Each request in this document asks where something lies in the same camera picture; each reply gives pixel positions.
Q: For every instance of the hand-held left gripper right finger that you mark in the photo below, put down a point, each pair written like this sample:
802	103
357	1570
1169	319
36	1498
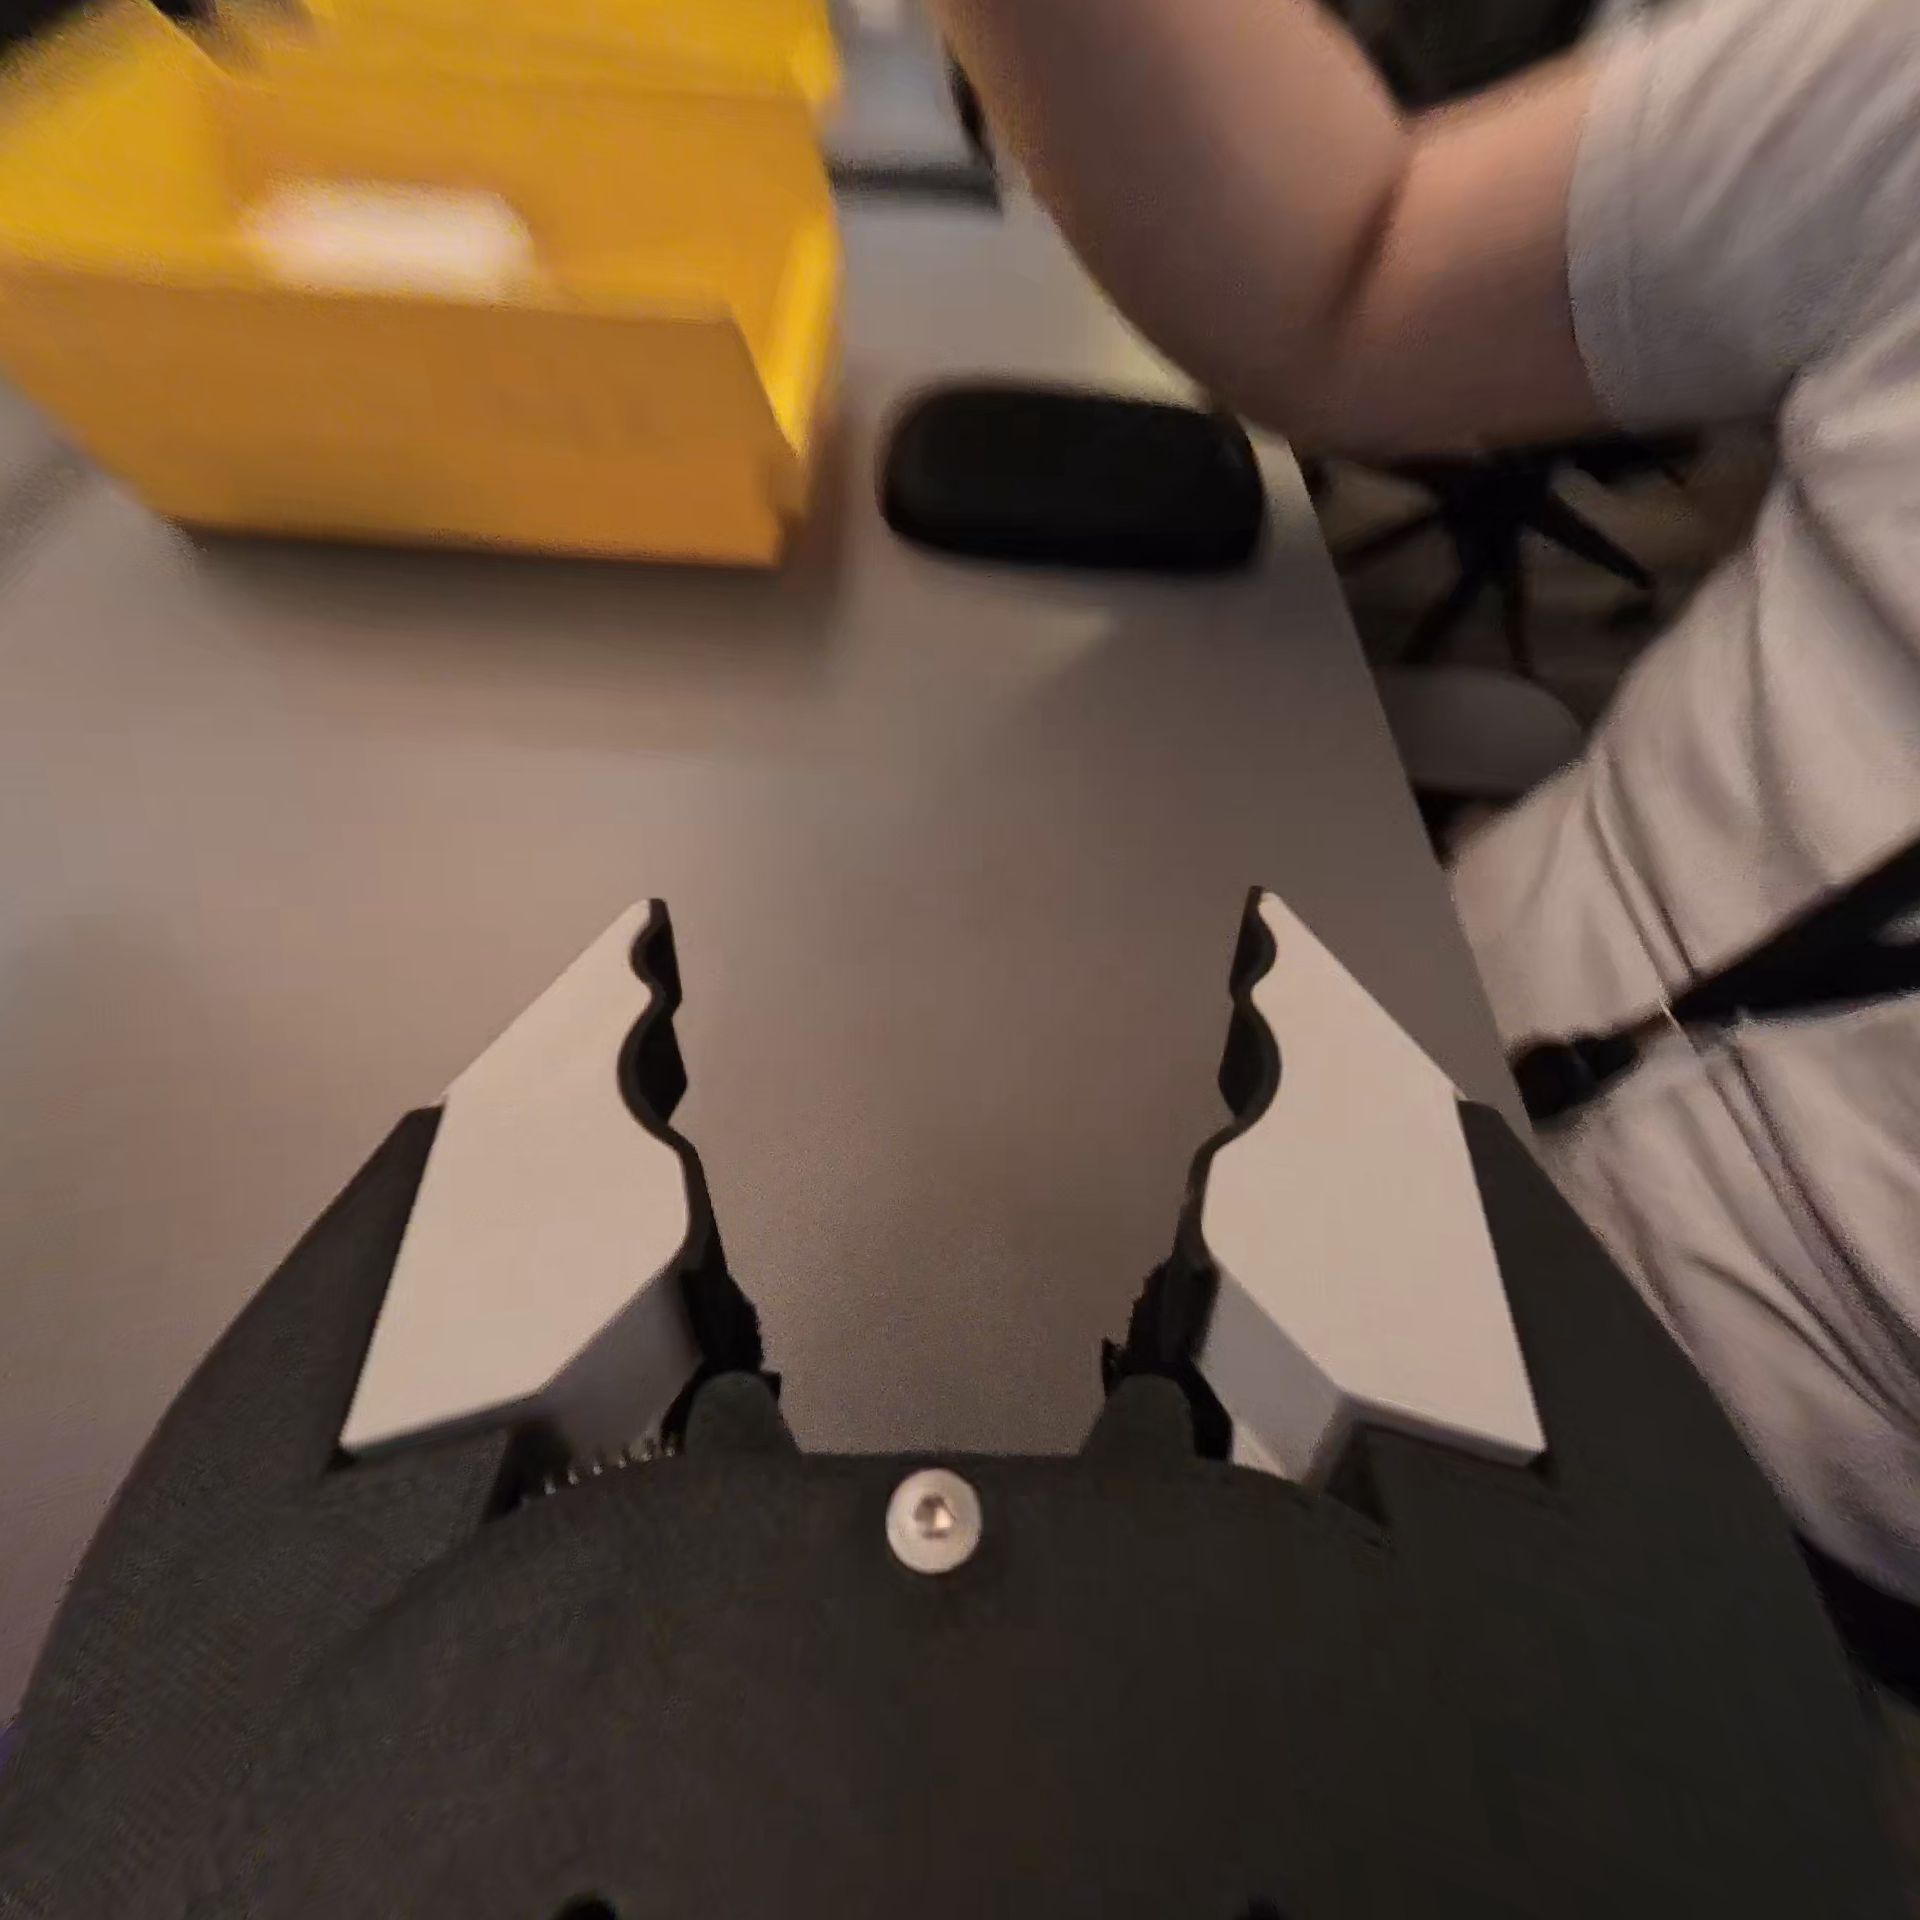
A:
1366	1200

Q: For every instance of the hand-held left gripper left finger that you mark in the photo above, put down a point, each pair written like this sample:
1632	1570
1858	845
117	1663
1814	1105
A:
541	1200

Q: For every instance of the person's right forearm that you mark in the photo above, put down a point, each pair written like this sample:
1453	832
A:
1246	227

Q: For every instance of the person in white shirt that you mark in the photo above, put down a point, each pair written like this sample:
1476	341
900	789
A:
1771	674

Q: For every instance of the black chair base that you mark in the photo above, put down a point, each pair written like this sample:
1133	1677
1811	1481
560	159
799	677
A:
1493	541

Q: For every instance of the black oval case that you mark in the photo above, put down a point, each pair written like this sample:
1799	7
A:
1071	482

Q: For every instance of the yellow plastic bin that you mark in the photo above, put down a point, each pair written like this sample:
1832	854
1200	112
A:
450	405

